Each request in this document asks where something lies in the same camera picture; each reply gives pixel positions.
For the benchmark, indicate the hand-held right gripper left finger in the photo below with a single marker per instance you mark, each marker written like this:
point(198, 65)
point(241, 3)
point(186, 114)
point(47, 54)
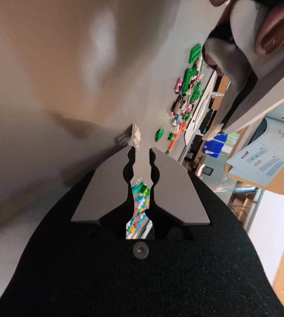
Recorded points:
point(105, 190)

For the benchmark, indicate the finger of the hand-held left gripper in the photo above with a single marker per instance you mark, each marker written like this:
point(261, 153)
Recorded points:
point(246, 27)
point(228, 62)

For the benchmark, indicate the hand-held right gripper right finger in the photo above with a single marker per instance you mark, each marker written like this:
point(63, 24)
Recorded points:
point(176, 193)

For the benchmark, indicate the small white lego piece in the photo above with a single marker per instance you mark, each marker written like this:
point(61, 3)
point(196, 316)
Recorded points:
point(136, 136)

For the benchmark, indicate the large green lego plate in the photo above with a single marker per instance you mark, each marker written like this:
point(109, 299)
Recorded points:
point(195, 53)

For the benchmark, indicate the pile of mixed colourful lego bricks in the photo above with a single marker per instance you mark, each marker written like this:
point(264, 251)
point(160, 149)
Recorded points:
point(139, 203)

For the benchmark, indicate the long green lego plate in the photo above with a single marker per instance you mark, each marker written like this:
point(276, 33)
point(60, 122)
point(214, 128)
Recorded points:
point(187, 80)

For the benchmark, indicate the orange lego piece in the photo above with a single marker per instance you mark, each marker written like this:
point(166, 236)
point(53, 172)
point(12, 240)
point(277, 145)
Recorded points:
point(175, 138)

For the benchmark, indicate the pink lego plate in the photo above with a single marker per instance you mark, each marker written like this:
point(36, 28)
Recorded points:
point(178, 85)

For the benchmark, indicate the green rounded lego brick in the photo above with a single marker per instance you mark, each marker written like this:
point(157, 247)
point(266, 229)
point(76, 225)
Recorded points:
point(159, 135)

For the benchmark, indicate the brown lego plate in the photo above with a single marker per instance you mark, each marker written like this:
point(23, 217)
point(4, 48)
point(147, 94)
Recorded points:
point(179, 102)

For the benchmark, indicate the person's left hand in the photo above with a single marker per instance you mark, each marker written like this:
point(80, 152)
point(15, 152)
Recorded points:
point(278, 27)

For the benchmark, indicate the blue plastic bin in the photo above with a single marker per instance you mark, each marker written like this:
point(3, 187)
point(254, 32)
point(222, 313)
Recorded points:
point(215, 146)

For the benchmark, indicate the instruction booklet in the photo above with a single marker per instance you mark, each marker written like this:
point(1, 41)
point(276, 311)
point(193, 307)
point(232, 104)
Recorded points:
point(268, 151)

